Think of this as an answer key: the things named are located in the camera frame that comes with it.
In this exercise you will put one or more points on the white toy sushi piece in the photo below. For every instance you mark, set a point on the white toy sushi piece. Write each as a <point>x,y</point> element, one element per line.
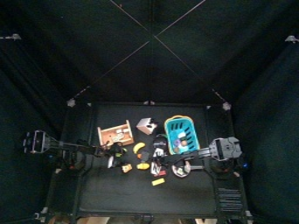
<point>181,134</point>

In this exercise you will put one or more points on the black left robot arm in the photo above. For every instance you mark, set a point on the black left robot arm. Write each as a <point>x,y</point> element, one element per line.
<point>69,145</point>

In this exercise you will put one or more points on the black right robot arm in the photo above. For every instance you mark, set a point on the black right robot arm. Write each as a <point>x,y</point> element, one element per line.
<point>197,153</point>

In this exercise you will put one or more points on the pink toy sushi piece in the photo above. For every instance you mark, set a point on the pink toy sushi piece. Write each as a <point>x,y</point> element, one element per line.
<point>161,173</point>

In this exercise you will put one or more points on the pale yellow rectangular toy piece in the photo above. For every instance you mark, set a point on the pale yellow rectangular toy piece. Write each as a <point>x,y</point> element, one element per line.
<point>157,181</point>

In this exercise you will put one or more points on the purple toy food piece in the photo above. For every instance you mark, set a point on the purple toy food piece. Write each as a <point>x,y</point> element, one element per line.
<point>176,143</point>

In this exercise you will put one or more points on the orange toy food piece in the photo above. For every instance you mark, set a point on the orange toy food piece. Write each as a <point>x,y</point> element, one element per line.
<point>183,143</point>

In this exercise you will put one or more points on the yellow toy corn cob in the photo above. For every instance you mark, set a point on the yellow toy corn cob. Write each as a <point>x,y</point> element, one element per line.
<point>143,166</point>

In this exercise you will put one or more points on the black glossy pot lid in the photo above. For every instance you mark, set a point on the black glossy pot lid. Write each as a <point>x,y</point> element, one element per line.
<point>160,141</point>

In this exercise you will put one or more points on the toy bread slice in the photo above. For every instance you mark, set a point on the toy bread slice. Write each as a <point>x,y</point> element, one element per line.
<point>125,168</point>

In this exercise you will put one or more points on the wooden toy toolbox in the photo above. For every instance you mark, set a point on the wooden toy toolbox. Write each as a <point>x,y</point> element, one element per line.
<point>114,134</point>

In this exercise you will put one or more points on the orange toy carrot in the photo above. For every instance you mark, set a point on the orange toy carrot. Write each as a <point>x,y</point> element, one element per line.
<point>140,156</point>

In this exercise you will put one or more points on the yellow toy banana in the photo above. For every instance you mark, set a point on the yellow toy banana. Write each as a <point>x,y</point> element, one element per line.
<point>137,147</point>

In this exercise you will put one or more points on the white toy toaster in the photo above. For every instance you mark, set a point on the white toy toaster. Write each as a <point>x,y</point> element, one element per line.
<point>145,126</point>

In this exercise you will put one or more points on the teal plastic basket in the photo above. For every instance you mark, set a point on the teal plastic basket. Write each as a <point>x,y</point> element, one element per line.
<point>187,128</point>

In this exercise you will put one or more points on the metal frame bracket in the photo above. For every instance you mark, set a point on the metal frame bracket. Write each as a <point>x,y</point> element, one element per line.
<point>148,102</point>
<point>291,38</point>
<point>225,106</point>
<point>70,102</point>
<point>13,37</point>

